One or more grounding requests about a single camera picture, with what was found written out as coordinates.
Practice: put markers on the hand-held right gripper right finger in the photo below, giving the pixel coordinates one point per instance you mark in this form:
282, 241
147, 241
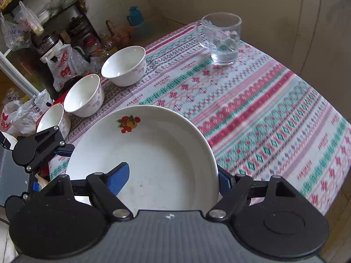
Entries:
226, 183

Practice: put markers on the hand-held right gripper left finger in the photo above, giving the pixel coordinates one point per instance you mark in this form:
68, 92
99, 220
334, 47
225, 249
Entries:
119, 179

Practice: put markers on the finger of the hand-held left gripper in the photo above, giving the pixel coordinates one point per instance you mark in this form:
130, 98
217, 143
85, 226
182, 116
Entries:
67, 150
36, 186

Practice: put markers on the white ceramic bowl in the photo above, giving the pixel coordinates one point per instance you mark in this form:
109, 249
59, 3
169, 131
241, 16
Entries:
50, 117
123, 63
82, 96

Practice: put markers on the white plate fruit print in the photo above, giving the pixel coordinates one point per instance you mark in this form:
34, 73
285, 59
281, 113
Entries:
164, 148

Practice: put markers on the crumpled white plastic bag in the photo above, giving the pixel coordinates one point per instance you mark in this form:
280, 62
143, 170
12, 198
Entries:
24, 112

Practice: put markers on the patterned striped tablecloth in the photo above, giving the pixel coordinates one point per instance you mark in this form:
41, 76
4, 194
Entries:
260, 115

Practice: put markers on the white red printed plastic bag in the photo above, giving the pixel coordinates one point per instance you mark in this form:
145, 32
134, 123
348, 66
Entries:
64, 65

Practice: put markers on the black cooking pot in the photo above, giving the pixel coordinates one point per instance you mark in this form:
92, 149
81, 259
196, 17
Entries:
46, 43

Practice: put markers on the clear plastic bag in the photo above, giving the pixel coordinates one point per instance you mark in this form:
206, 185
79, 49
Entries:
15, 33

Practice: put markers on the clear glass mug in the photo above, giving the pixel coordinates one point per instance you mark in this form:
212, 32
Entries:
222, 38

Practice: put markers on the blue thermos jug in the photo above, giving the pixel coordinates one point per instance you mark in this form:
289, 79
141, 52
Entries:
135, 16

